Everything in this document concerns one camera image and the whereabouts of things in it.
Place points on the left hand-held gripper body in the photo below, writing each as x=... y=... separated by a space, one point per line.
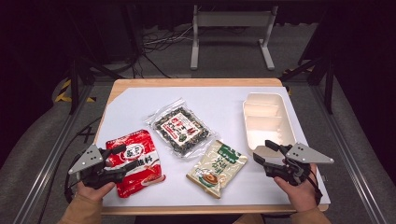
x=88 y=159

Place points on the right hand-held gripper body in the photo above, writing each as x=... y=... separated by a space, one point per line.
x=299 y=157

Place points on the red seasoning packet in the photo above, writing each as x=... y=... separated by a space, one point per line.
x=138 y=183

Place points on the white divided container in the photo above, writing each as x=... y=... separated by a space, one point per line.
x=267 y=124

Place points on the beige and green seasoning packet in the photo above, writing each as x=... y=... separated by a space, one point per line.
x=214 y=169

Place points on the person's left hand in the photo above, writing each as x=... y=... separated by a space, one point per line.
x=95 y=192

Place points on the person's right hand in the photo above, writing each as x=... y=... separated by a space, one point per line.
x=299 y=194

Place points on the clear seaweed packet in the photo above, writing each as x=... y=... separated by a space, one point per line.
x=182 y=130

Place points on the white table sheet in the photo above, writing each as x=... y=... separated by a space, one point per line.
x=218 y=102

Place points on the yellow and black floor tape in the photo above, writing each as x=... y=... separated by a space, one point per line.
x=63 y=93

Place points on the white metal stand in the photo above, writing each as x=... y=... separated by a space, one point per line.
x=232 y=19

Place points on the aluminium floor rail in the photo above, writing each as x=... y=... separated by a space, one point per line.
x=351 y=169
x=46 y=169

